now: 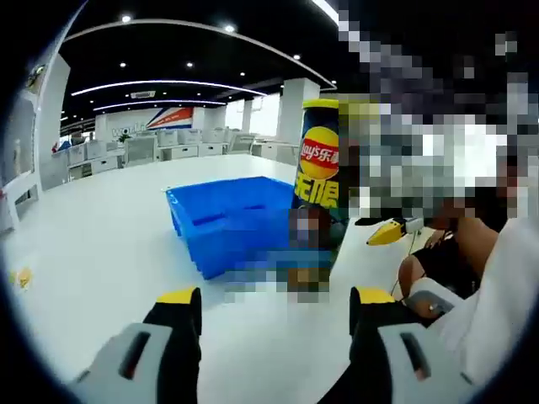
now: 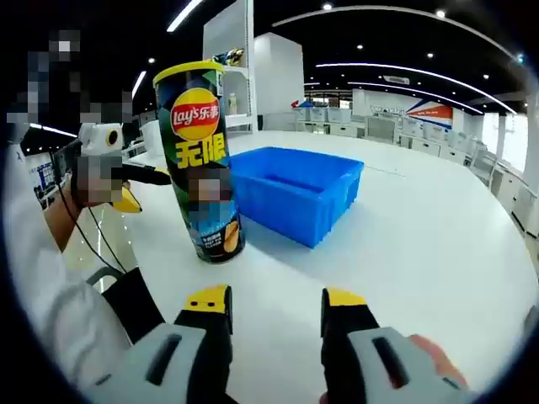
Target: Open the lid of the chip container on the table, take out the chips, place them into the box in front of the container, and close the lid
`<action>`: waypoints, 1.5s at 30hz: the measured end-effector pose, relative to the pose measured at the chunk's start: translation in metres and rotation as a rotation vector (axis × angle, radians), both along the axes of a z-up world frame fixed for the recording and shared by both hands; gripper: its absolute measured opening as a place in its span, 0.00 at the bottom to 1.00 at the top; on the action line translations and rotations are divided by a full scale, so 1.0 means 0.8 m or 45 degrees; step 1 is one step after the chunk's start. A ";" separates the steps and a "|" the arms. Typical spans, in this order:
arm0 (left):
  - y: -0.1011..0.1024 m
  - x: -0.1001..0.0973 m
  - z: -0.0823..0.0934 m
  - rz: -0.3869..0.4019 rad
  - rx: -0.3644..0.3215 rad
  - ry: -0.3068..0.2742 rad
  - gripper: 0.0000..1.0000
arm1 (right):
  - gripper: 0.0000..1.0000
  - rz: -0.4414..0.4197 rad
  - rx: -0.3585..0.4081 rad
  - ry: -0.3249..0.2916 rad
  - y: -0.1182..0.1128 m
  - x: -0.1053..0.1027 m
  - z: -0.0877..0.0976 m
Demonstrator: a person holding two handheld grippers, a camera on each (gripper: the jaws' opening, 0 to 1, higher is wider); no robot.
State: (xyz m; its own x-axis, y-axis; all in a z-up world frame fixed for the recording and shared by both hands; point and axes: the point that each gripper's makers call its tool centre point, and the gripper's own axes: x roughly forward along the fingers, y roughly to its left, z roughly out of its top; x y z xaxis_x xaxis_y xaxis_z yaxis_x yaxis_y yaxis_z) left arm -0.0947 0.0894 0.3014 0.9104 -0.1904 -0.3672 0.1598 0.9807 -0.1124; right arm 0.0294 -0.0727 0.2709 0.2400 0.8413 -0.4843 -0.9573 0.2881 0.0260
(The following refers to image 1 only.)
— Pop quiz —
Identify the red blue wall banner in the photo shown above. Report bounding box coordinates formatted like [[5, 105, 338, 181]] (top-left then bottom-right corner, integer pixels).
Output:
[[145, 105, 196, 130]]

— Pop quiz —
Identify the small yellow object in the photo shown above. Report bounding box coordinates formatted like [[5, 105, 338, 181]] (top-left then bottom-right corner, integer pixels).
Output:
[[9, 266, 35, 291]]

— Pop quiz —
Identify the blue plastic box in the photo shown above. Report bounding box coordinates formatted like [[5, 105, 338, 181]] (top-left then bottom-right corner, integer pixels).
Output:
[[162, 175, 296, 281]]

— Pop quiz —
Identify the white square pillar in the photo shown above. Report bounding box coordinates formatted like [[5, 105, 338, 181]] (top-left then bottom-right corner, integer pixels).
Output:
[[280, 78, 322, 143]]

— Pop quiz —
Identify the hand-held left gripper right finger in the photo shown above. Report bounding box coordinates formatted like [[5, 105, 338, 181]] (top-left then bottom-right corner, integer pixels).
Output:
[[343, 285, 477, 404]]

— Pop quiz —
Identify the dark blue chip container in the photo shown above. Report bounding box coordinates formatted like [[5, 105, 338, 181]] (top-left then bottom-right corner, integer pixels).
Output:
[[291, 98, 351, 258]]

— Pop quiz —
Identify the white plastic chair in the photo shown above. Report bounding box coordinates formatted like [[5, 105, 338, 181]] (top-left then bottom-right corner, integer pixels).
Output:
[[402, 276, 464, 329]]

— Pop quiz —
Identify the person's white shirt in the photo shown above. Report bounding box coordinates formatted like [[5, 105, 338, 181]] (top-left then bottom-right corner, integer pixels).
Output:
[[437, 214, 539, 382]]

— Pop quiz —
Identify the row of white office desks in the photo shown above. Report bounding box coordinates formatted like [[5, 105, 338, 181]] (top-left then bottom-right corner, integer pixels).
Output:
[[52, 125, 301, 178]]

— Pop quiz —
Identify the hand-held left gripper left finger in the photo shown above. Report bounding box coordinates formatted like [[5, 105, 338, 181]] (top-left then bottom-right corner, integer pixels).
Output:
[[69, 287, 203, 404]]

